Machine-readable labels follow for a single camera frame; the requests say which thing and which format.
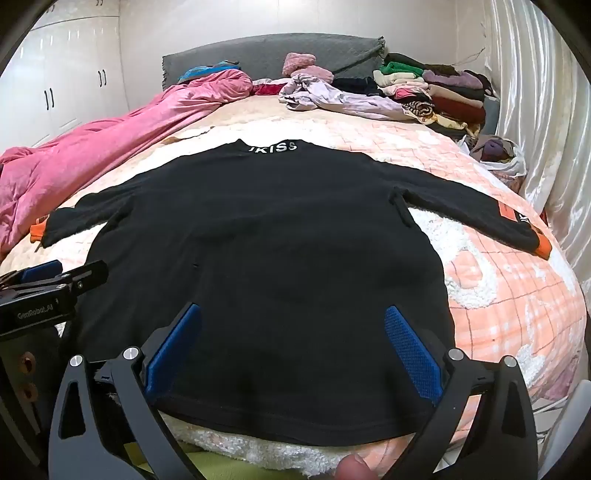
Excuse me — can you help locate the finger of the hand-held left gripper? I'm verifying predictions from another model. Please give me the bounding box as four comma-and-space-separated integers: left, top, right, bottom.
0, 260, 64, 291
44, 260, 110, 297

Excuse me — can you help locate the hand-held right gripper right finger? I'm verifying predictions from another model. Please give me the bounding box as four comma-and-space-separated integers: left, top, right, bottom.
382, 305, 539, 480

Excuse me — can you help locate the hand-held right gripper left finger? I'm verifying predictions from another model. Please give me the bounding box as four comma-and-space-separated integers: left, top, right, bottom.
47, 302, 204, 480

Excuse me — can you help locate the black sweater with orange cuffs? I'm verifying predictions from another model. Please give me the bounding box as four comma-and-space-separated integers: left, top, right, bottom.
41, 137, 552, 448

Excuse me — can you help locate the plastic bag of clothes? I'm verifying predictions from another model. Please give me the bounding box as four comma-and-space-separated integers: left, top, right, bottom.
457, 134, 527, 178

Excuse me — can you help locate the pile of folded clothes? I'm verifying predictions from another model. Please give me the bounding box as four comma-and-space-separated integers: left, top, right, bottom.
372, 52, 502, 139

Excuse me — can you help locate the person's right hand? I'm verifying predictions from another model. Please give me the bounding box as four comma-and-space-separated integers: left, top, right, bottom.
335, 455, 370, 480

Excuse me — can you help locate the peach white plaid blanket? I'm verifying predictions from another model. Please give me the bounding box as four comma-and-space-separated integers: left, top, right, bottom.
0, 113, 589, 480

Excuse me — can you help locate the pink quilt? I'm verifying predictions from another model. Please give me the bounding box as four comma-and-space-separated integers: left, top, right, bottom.
0, 69, 254, 259

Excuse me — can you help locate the yellow-green cloth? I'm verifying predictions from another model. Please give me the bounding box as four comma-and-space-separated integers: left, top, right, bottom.
124, 443, 370, 480

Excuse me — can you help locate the white wardrobe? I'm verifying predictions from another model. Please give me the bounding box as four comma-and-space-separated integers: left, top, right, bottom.
0, 0, 132, 151

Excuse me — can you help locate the bed with beige sheet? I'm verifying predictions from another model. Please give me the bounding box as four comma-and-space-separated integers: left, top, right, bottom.
0, 90, 467, 278

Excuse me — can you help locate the blue cloth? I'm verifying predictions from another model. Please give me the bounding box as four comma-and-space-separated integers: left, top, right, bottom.
178, 60, 241, 84

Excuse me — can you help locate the grey-blue cushion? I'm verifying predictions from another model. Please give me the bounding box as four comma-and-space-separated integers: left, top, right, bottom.
482, 97, 503, 137

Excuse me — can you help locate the red cloth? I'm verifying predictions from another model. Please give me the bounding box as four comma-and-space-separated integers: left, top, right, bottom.
253, 78, 289, 97

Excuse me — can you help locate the lavender garment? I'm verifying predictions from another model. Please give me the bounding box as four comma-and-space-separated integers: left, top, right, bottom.
278, 71, 419, 123

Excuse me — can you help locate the dark navy garment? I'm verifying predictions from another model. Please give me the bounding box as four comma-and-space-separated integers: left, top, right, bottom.
335, 76, 384, 97

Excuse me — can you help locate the grey padded headboard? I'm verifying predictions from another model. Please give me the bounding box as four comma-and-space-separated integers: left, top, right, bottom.
161, 34, 386, 90

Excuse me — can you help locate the white satin curtain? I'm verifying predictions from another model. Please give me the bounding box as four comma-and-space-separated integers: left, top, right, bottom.
480, 0, 591, 296

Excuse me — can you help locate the pink fuzzy garment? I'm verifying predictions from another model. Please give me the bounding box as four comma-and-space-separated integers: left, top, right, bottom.
283, 52, 335, 84

